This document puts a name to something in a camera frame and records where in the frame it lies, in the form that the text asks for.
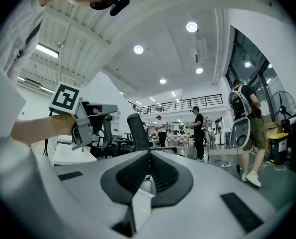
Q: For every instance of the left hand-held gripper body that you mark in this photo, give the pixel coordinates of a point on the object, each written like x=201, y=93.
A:
x=64, y=96

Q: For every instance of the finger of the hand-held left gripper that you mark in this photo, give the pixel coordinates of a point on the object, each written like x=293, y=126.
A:
x=110, y=108

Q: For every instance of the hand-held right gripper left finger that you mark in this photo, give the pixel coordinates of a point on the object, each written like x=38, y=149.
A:
x=128, y=178

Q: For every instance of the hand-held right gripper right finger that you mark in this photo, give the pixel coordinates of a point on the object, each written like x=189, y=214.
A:
x=170, y=178

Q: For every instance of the person's left forearm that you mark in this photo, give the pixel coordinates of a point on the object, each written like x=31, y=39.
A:
x=43, y=128

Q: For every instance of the black mesh office chair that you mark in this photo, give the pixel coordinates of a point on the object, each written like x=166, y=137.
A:
x=108, y=136

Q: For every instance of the table with checkered cloth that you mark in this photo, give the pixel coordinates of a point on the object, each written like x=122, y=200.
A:
x=177, y=141

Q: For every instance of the rectangular ceiling light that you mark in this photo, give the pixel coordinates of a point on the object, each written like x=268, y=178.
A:
x=47, y=50

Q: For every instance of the white power strip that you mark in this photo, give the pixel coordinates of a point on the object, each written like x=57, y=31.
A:
x=226, y=165

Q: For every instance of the round ceiling light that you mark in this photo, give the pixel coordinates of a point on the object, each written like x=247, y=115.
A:
x=191, y=27
x=199, y=70
x=162, y=81
x=138, y=49

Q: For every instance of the white desk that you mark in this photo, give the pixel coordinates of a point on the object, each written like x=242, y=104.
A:
x=70, y=155

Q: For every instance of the person's white shirt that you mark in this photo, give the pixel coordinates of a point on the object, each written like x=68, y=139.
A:
x=11, y=123

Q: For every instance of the black balcony railing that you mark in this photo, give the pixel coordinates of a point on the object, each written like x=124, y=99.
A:
x=182, y=103

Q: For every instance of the ceiling air conditioner unit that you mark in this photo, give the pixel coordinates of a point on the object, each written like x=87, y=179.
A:
x=200, y=50

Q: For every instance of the black bin with yellow lid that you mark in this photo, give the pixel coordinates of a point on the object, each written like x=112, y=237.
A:
x=278, y=148

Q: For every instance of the cardboard box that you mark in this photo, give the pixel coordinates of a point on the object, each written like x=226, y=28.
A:
x=272, y=127

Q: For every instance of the black standing fan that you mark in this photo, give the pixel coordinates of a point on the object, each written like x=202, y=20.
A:
x=283, y=106

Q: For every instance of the black head-worn camera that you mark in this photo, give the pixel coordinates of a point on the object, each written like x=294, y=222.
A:
x=120, y=5

